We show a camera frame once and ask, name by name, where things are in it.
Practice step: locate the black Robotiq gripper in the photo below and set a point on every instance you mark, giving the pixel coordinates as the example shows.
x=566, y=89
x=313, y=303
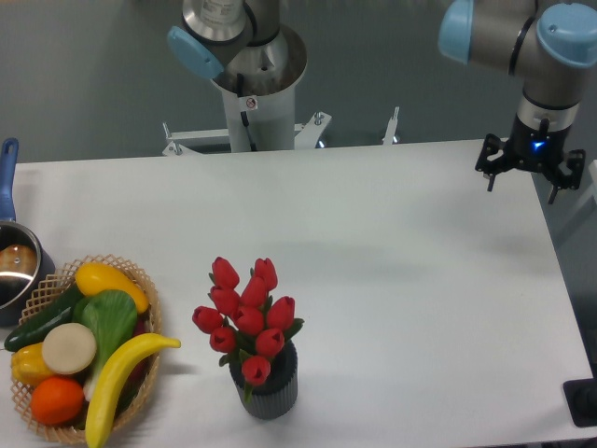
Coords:
x=535, y=145

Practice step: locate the red tulip bouquet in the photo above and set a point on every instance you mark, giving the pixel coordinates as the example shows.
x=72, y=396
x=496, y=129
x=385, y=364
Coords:
x=249, y=327

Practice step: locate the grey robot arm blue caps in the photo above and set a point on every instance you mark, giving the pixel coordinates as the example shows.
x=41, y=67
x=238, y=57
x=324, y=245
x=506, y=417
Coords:
x=550, y=45

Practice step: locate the dark grey ribbed vase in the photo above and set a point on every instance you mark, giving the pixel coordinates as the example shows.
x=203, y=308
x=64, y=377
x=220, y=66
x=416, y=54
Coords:
x=280, y=391

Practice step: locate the black device at table edge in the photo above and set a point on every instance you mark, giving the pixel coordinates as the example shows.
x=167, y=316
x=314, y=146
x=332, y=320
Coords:
x=581, y=400

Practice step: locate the green plastic bok choy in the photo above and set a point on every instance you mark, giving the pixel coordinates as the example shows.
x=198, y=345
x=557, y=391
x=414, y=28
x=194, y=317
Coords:
x=111, y=316

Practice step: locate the yellow plastic squash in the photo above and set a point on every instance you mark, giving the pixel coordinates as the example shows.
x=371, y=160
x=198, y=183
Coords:
x=93, y=278

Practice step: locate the green plastic cucumber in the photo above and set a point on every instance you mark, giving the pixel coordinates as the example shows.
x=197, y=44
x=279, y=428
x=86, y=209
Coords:
x=36, y=328

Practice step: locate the yellow plastic banana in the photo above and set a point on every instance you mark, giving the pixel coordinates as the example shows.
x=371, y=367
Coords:
x=104, y=401

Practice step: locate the beige round slice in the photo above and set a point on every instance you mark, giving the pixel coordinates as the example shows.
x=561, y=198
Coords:
x=69, y=348

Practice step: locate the woven wicker basket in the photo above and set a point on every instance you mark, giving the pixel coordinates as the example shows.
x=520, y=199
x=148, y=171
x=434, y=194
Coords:
x=140, y=384

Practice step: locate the orange plastic fruit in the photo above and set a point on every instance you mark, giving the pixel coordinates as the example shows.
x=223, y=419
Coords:
x=57, y=400

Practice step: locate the yellow plastic bell pepper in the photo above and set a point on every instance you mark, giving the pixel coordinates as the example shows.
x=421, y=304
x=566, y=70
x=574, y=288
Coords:
x=29, y=367

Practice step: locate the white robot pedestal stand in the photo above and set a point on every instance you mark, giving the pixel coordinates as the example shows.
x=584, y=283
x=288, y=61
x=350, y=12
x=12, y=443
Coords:
x=258, y=90

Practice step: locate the blue handled saucepan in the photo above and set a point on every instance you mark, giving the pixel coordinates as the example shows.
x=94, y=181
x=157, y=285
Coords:
x=24, y=261

